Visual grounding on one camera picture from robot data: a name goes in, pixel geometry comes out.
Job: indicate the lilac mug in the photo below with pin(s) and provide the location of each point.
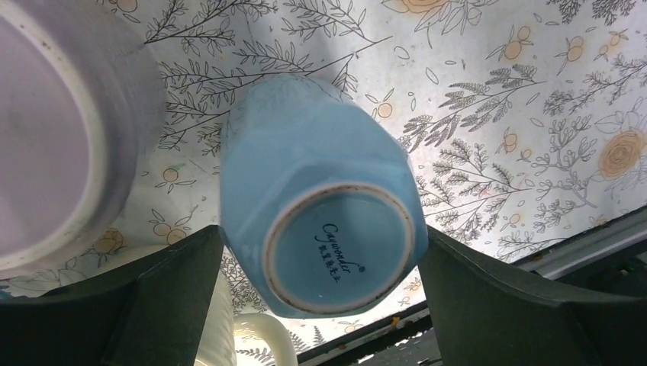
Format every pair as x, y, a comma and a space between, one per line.
82, 104

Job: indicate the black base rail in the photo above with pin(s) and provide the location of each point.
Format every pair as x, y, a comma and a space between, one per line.
609, 258

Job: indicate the light blue faceted mug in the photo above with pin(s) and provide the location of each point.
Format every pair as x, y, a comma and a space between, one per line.
318, 201

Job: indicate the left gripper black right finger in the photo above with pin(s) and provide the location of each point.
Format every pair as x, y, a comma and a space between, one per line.
488, 312

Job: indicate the cream yellow mug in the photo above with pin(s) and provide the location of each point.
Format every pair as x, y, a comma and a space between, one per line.
217, 345

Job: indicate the floral tablecloth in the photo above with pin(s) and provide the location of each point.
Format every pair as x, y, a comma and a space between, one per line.
525, 120

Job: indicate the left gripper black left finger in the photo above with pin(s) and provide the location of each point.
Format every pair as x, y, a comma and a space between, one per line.
150, 311

